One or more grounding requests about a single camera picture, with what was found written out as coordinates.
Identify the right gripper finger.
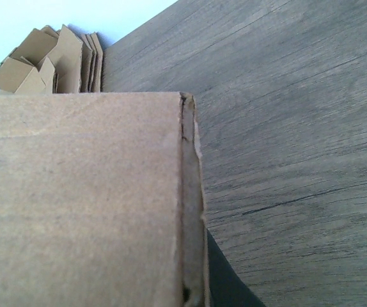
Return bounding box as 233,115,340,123
207,231,265,307

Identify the cardboard box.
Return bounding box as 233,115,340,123
0,92,210,306

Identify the stack of flat cardboard boxes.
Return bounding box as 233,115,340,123
0,25,104,95

